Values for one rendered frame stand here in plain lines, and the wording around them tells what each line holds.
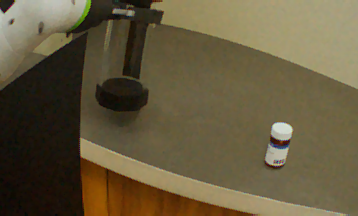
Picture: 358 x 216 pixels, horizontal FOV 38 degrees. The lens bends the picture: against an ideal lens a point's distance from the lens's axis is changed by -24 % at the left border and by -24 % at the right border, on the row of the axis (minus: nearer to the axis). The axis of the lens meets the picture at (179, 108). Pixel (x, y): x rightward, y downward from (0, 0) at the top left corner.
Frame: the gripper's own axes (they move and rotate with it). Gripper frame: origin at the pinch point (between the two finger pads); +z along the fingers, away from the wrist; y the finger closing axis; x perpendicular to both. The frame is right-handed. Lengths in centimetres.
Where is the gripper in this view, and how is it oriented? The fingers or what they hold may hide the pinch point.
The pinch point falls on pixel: (132, 12)
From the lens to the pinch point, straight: 116.6
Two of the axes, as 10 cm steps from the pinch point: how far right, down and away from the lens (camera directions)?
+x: -2.4, 9.6, 1.4
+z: 3.5, -0.5, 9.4
